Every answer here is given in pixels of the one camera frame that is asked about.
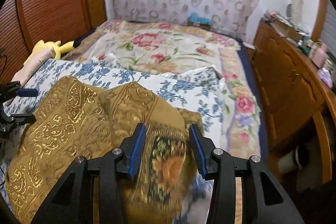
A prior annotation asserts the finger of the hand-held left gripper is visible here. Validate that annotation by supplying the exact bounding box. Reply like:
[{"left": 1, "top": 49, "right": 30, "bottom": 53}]
[
  {"left": 0, "top": 113, "right": 36, "bottom": 139},
  {"left": 0, "top": 82, "right": 38, "bottom": 104}
]

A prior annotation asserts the beige pillow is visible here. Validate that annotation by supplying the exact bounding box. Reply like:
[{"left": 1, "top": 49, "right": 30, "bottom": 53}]
[{"left": 12, "top": 55, "right": 57, "bottom": 86}]

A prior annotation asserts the floral bed blanket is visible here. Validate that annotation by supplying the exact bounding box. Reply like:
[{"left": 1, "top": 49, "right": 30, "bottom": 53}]
[{"left": 62, "top": 19, "right": 261, "bottom": 151}]

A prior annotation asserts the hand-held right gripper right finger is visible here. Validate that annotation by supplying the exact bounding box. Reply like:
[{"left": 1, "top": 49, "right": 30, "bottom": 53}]
[{"left": 189, "top": 124, "right": 305, "bottom": 224}]

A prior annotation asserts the small blue cloth item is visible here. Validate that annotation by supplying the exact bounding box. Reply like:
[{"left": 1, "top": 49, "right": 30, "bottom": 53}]
[{"left": 188, "top": 13, "right": 212, "bottom": 26}]

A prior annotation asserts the wooden window frame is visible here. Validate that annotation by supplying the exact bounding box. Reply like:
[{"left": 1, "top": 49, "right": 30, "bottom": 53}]
[{"left": 311, "top": 0, "right": 329, "bottom": 42}]

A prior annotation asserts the purple small container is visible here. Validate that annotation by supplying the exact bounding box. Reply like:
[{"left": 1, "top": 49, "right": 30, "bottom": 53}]
[{"left": 322, "top": 68, "right": 334, "bottom": 88}]

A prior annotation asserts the pink bottle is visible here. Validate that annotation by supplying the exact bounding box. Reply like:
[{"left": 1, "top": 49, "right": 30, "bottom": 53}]
[{"left": 314, "top": 43, "right": 328, "bottom": 68}]

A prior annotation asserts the yellow plush toy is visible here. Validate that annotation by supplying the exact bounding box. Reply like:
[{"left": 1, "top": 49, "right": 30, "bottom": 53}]
[{"left": 24, "top": 40, "right": 75, "bottom": 67}]

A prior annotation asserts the dark blue mattress sheet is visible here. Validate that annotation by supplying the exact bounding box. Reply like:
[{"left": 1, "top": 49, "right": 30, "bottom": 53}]
[{"left": 238, "top": 42, "right": 269, "bottom": 159}]

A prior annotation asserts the wooden headboard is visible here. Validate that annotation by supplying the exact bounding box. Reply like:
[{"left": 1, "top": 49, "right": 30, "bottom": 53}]
[{"left": 0, "top": 0, "right": 108, "bottom": 83}]

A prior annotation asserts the gold patterned brown garment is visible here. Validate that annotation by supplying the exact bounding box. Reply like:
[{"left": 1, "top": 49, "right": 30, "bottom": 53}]
[{"left": 5, "top": 76, "right": 204, "bottom": 224}]

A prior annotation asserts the cardboard box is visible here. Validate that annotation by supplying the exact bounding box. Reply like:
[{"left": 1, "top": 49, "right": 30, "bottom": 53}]
[{"left": 270, "top": 18, "right": 303, "bottom": 41}]

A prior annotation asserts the white cylindrical bin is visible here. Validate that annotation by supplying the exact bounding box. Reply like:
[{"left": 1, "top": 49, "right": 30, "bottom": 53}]
[{"left": 278, "top": 151, "right": 302, "bottom": 174}]

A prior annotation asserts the wooden cabinet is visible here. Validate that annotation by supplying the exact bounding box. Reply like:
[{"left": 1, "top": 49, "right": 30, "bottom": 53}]
[{"left": 251, "top": 19, "right": 336, "bottom": 185}]

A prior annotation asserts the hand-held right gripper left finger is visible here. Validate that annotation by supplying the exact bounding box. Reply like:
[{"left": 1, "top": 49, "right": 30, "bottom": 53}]
[{"left": 30, "top": 123, "right": 147, "bottom": 224}]

